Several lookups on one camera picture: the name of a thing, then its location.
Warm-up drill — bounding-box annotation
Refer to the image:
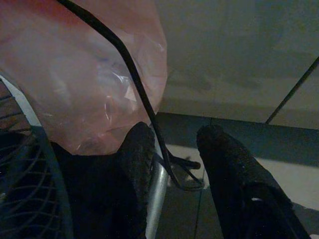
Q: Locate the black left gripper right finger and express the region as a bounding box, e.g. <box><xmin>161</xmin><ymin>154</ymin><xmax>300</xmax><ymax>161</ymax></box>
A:
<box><xmin>196</xmin><ymin>124</ymin><xmax>312</xmax><ymax>239</ymax></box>

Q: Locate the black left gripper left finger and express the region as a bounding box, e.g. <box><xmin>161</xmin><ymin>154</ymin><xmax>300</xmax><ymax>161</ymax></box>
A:
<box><xmin>99</xmin><ymin>121</ymin><xmax>157</xmax><ymax>239</ymax></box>

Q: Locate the silver metal pole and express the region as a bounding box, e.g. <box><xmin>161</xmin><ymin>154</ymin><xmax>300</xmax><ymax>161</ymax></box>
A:
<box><xmin>146</xmin><ymin>159</ymin><xmax>170</xmax><ymax>239</ymax></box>

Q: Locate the standing fan with metal grille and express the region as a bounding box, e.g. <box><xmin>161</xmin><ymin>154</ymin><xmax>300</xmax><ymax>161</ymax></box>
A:
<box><xmin>0</xmin><ymin>74</ymin><xmax>75</xmax><ymax>239</ymax></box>

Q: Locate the red plastic bag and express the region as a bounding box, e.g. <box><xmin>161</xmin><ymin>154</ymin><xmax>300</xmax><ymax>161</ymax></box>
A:
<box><xmin>0</xmin><ymin>0</ymin><xmax>168</xmax><ymax>156</ymax></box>

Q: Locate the black power cable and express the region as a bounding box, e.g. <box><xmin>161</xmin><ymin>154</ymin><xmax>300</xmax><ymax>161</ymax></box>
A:
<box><xmin>57</xmin><ymin>0</ymin><xmax>204</xmax><ymax>192</ymax></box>

